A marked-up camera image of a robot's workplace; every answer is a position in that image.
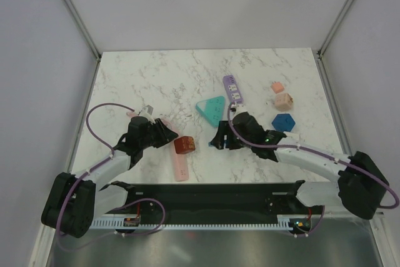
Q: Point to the left aluminium frame post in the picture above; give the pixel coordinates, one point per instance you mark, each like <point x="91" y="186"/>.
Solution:
<point x="78" y="21"/>

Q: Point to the aluminium frame post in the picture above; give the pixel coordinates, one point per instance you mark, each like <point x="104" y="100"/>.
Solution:
<point x="343" y="12"/>
<point x="78" y="21"/>

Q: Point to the blue cube plug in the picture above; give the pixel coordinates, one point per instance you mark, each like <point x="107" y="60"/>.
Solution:
<point x="283" y="122"/>

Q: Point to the white cable duct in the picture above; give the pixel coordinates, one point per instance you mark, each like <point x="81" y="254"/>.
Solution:
<point x="114" y="222"/>

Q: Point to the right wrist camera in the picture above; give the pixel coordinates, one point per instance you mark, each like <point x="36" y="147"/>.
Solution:
<point x="237" y="109"/>

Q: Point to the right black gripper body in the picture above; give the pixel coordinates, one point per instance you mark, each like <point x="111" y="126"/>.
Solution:
<point x="242" y="142"/>

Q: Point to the right aluminium frame post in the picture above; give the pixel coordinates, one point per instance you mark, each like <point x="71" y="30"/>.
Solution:
<point x="343" y="12"/>

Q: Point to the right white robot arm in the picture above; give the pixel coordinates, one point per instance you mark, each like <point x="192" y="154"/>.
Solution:
<point x="354" y="183"/>

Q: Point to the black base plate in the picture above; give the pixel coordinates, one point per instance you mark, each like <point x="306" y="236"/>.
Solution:
<point x="235" y="203"/>

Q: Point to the teal power strip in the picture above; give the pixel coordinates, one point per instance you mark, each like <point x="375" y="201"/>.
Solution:
<point x="212" y="110"/>

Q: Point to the peach cube plug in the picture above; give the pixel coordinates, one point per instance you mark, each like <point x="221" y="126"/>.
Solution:
<point x="283" y="102"/>

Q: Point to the brown cube plug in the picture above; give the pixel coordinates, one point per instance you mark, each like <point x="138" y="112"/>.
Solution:
<point x="184" y="145"/>

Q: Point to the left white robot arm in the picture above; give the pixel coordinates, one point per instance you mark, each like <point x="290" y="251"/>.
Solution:
<point x="75" y="200"/>

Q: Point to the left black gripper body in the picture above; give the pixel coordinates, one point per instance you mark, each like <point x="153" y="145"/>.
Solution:
<point x="147" y="141"/>

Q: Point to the purple power strip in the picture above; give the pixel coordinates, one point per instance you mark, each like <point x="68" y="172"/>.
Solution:
<point x="232" y="89"/>

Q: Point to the pink plug adapter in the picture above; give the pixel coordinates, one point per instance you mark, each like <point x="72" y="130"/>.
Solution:
<point x="277" y="87"/>

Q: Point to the pink power strip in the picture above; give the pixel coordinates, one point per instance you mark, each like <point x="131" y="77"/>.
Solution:
<point x="179" y="165"/>

